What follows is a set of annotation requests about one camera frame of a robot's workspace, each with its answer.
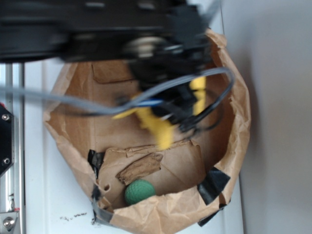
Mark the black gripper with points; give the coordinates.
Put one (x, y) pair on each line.
(155, 62)

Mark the yellow microfiber cloth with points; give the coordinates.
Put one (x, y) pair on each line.
(161, 129)

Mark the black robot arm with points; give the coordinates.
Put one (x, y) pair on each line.
(94, 30)

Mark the brown wood piece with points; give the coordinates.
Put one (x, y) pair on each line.
(140, 168)

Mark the brown paper bag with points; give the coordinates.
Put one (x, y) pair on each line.
(145, 177)

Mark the green golf ball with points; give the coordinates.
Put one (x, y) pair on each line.
(138, 191)

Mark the black mounting plate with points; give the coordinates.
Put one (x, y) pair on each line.
(6, 141)

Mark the aluminium frame rail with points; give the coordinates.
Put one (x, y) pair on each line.
(12, 185)

